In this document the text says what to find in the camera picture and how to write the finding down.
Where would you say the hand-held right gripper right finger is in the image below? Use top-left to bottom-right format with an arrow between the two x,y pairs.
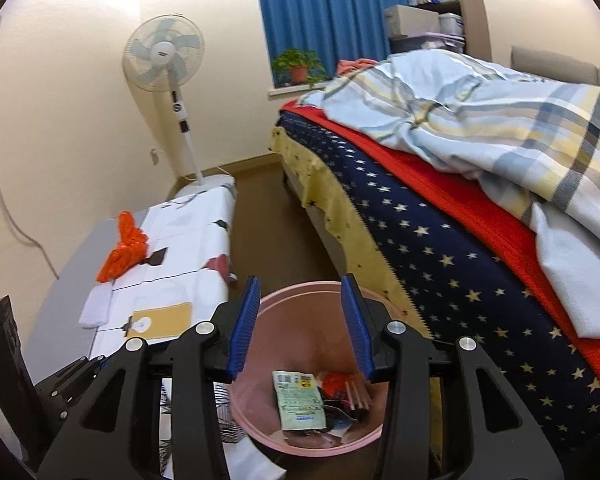
341,273 -> 566,480

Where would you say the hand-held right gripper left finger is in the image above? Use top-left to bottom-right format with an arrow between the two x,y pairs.
37,275 -> 262,480

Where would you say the pink plastic bin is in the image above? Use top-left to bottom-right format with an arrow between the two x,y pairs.
228,282 -> 385,456

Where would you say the red plastic wrapper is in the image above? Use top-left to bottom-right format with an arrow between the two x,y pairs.
317,371 -> 361,402

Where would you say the black monitor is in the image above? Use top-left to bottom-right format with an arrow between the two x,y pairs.
0,296 -> 37,467

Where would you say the green white packet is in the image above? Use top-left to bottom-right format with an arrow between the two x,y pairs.
272,370 -> 329,431

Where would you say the white folded tissue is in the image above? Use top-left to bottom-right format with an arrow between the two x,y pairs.
78,285 -> 114,329

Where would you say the star-patterned navy bed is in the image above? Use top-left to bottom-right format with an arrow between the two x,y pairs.
269,112 -> 600,471

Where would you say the orange mesh bag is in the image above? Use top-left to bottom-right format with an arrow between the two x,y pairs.
96,211 -> 150,284

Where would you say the red blanket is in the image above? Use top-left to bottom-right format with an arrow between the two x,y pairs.
280,100 -> 600,387

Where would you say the white window sill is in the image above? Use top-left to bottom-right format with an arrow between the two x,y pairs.
266,84 -> 327,99

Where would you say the plaid blanket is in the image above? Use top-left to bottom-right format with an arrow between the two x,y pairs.
300,52 -> 600,339

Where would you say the pink cloth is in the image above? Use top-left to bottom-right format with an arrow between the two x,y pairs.
336,58 -> 379,76

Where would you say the potted green plant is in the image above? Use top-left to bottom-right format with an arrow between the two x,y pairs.
271,49 -> 329,87

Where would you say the white standing fan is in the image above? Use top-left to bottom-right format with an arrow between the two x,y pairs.
122,14 -> 236,196

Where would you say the purple-lid storage bin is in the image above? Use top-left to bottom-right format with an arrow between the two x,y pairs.
389,33 -> 466,56

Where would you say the white storage box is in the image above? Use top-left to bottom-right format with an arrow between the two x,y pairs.
382,5 -> 440,39

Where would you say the small clear storage bin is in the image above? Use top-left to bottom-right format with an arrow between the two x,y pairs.
438,12 -> 465,36

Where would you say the blue curtain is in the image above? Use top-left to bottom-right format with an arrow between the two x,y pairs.
252,0 -> 421,86

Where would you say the beige headboard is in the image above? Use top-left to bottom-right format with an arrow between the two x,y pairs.
510,45 -> 600,89

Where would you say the grey wall cable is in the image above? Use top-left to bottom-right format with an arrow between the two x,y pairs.
0,140 -> 61,281

